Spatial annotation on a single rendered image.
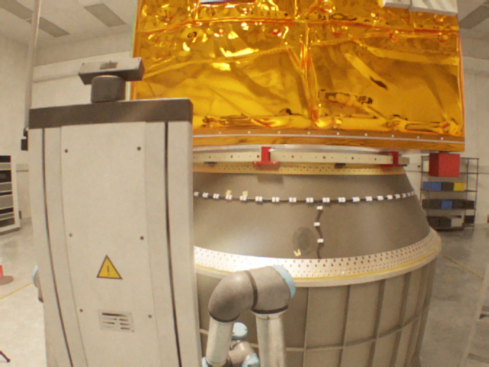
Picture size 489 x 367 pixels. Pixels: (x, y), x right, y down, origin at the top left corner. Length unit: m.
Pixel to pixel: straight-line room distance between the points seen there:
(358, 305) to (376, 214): 0.46
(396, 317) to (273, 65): 1.49
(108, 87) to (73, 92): 8.65
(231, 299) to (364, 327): 0.91
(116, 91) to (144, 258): 0.32
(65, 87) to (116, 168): 8.91
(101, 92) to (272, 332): 0.76
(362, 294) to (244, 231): 0.65
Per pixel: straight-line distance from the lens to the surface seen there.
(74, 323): 0.71
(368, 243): 1.46
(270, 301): 0.86
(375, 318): 1.59
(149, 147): 0.54
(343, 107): 1.58
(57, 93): 9.62
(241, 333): 1.18
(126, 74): 0.61
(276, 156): 1.45
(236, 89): 1.55
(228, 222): 1.46
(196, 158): 1.74
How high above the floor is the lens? 1.67
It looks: 5 degrees down
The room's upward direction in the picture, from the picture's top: straight up
